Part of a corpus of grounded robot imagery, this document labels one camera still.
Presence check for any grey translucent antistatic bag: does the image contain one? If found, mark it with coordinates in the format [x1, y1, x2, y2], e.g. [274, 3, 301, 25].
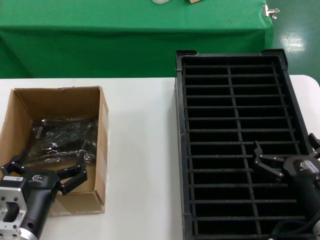
[26, 116, 100, 165]

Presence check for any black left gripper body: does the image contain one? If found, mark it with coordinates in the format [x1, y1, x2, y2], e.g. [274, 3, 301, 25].
[18, 168, 61, 238]

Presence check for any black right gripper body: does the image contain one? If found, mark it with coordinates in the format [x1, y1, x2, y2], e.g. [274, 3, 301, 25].
[282, 154, 320, 224]

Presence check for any silver metal binder clip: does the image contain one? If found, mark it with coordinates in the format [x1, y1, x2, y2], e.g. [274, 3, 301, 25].
[262, 4, 281, 20]

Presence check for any green tablecloth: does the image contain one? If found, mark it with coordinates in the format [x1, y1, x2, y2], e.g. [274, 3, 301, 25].
[0, 0, 275, 80]

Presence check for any black slotted plastic container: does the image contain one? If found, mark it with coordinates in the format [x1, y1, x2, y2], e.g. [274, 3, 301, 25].
[173, 49, 320, 240]

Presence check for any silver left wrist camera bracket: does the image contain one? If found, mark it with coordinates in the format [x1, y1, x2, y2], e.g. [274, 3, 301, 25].
[0, 174, 29, 232]

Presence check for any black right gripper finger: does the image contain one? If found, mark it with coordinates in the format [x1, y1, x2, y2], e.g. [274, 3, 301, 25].
[253, 140, 286, 181]
[308, 132, 320, 160]

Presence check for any brown cardboard box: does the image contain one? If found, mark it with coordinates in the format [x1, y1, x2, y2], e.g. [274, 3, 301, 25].
[0, 85, 110, 218]

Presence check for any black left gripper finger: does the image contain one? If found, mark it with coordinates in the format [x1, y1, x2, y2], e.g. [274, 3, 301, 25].
[56, 151, 88, 196]
[0, 148, 32, 176]

